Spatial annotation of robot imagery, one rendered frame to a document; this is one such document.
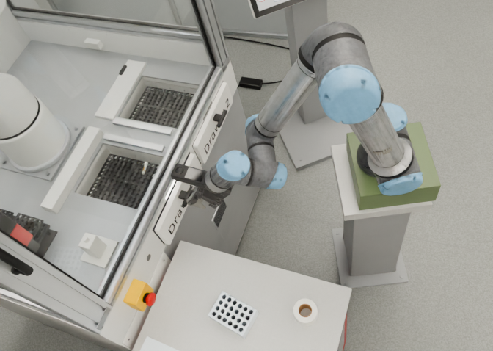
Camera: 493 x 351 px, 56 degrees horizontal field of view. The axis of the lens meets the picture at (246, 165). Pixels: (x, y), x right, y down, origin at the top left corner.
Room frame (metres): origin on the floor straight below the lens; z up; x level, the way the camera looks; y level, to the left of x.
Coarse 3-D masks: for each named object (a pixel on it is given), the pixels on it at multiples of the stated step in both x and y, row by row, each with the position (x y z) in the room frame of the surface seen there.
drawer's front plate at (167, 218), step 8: (192, 160) 0.90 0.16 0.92; (200, 168) 0.92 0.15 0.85; (176, 184) 0.83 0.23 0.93; (184, 184) 0.84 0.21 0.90; (176, 192) 0.80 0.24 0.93; (168, 200) 0.78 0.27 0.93; (176, 200) 0.79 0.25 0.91; (168, 208) 0.76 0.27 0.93; (176, 208) 0.77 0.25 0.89; (184, 208) 0.79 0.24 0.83; (168, 216) 0.74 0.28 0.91; (160, 224) 0.71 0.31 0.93; (168, 224) 0.72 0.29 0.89; (176, 224) 0.74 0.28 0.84; (160, 232) 0.69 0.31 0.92; (168, 232) 0.71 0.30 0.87; (168, 240) 0.69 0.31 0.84
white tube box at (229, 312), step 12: (216, 300) 0.47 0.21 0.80; (228, 300) 0.47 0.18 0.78; (240, 300) 0.45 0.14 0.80; (216, 312) 0.44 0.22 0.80; (228, 312) 0.43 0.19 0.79; (240, 312) 0.42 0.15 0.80; (252, 312) 0.42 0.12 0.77; (228, 324) 0.40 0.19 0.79; (240, 324) 0.39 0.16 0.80; (252, 324) 0.38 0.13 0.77
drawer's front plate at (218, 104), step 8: (224, 88) 1.16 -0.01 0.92; (216, 96) 1.13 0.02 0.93; (224, 96) 1.15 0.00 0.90; (216, 104) 1.10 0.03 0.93; (224, 104) 1.14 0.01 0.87; (208, 112) 1.07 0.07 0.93; (216, 112) 1.09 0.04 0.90; (208, 120) 1.04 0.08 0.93; (208, 128) 1.03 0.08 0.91; (200, 136) 0.99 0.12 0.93; (208, 136) 1.01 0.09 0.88; (216, 136) 1.05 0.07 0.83; (200, 144) 0.97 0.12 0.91; (200, 152) 0.95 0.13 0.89; (208, 152) 0.98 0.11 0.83; (200, 160) 0.95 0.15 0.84
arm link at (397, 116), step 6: (384, 108) 0.75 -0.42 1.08; (390, 108) 0.75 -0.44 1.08; (396, 108) 0.74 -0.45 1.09; (402, 108) 0.74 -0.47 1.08; (390, 114) 0.73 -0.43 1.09; (396, 114) 0.72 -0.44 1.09; (402, 114) 0.71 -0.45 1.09; (390, 120) 0.70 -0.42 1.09; (396, 120) 0.70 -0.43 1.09; (402, 120) 0.69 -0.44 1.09; (396, 126) 0.68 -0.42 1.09; (402, 126) 0.68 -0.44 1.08; (396, 132) 0.67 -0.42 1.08; (402, 132) 0.67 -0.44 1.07; (408, 138) 0.65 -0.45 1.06
